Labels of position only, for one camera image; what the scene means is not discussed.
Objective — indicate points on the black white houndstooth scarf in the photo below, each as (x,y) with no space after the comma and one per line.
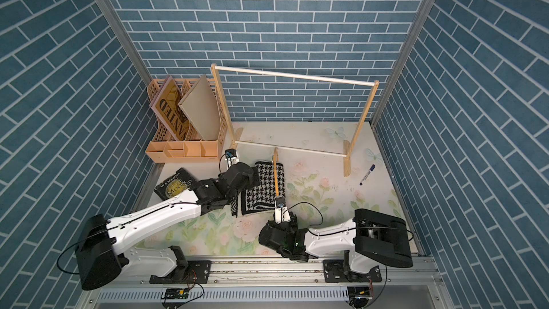
(261,198)

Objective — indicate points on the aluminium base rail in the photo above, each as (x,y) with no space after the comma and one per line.
(274,282)

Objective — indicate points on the wooden clothes rack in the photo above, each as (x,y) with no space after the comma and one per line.
(249,95)

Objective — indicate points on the pink plastic file organizer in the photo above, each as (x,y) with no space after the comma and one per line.
(165,149)

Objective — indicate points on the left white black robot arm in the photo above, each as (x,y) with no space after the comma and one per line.
(105,249)

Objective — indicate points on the beige grey folder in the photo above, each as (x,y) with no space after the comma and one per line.
(199,105)

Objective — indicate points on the orange wooden clothes hanger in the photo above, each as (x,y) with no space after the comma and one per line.
(274,164)

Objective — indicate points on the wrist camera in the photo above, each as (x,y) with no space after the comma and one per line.
(231,157)
(281,212)

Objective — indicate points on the left green circuit board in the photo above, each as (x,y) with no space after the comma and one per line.
(177,294)

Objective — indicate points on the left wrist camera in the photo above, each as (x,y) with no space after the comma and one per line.
(231,157)

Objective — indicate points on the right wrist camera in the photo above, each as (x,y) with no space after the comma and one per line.
(281,212)

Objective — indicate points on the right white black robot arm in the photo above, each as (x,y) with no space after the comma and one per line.
(369,239)

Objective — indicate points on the brown wanted poster book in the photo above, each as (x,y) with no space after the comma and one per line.
(165,104)

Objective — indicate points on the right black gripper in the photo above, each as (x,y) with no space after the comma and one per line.
(293,224)

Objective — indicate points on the blue marker pen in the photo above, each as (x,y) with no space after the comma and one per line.
(368,173)

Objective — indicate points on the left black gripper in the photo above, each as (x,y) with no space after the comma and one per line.
(249,182)

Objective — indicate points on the black paperback book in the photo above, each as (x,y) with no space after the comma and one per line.
(177,183)

